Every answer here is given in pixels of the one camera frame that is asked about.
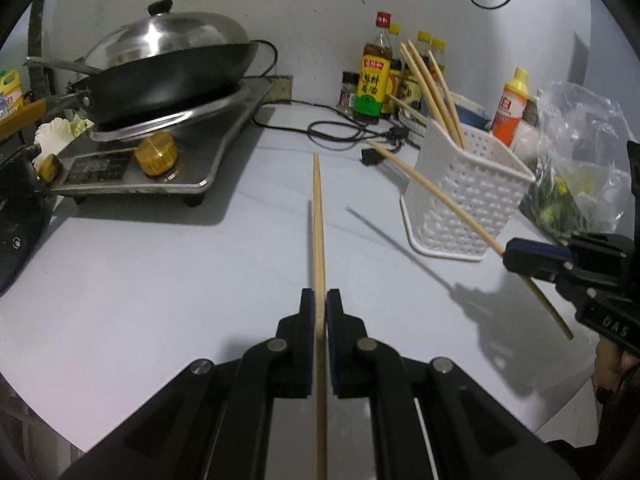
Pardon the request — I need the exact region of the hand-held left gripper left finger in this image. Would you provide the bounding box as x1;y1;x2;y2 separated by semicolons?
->
60;287;316;480

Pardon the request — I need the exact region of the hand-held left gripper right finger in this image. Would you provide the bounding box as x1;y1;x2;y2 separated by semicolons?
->
326;289;581;480

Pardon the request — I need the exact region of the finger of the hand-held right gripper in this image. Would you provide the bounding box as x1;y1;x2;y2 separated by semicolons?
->
502;254;576;287
506;238;575;262

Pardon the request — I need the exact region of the white perforated utensil basket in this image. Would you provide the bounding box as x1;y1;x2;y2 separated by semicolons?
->
400;119;537;264

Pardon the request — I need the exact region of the person's right forearm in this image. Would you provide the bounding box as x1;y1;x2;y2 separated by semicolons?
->
545;365;640;480

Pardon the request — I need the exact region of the person's right hand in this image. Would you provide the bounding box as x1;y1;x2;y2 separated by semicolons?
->
592;342;640;406

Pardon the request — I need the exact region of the clear plastic bag of vegetables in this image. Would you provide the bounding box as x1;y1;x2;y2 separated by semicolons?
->
516;80;637;247

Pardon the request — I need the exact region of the orange bottle with yellow cap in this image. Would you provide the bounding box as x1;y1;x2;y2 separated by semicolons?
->
490;67;530;148

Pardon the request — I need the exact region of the blue ribbed bowl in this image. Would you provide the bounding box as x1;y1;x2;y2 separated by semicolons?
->
449;91;494;132

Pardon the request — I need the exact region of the silver induction cooker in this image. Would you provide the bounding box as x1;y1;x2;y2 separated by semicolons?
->
47;79;279;208

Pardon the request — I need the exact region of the yellow cap sauce bottle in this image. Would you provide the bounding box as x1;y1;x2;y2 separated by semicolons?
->
387;23;404;117
429;38;447;82
399;31;433;112

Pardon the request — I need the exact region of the red cap cooking wine bottle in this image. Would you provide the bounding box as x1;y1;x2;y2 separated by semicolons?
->
353;11;394;122

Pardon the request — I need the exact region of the small dark spice jar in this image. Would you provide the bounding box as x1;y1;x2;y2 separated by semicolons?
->
337;71;360;114

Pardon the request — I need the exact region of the beige socket box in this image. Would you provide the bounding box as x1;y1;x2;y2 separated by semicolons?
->
240;74;294;107

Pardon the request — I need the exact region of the black electric cooking pot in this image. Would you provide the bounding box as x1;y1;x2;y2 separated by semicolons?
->
0;144;57;297

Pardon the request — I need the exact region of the napa cabbage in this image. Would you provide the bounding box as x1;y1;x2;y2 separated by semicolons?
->
33;115;96;162

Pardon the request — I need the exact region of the steel wok lid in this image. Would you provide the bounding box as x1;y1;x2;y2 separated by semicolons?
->
80;1;251;75

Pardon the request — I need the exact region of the yellow detergent bottle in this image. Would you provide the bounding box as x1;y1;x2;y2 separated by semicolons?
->
0;70;24;117

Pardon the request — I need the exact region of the dark vertical pipe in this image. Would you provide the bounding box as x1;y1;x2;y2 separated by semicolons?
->
27;0;54;102

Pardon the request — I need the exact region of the black power cable with plug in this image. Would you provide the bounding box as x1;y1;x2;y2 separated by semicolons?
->
251;40;427;167

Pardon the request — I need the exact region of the black wok with wooden handle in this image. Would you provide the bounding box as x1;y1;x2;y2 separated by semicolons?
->
0;41;262;142

